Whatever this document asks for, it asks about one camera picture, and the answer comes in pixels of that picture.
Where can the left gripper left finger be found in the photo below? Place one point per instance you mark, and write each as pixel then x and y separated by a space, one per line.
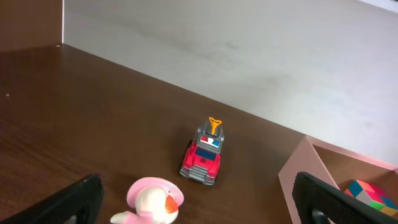
pixel 80 202

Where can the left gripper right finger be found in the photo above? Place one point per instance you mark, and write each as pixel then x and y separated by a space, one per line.
pixel 318 202

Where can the colourful puzzle cube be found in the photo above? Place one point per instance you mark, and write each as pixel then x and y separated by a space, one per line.
pixel 373 196

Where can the white open cardboard box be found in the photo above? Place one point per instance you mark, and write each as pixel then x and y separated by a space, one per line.
pixel 336 166

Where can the pink white duck toy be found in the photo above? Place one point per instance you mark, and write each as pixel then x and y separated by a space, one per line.
pixel 155 200

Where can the red grey toy truck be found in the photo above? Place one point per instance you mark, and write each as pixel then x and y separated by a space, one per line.
pixel 202 158

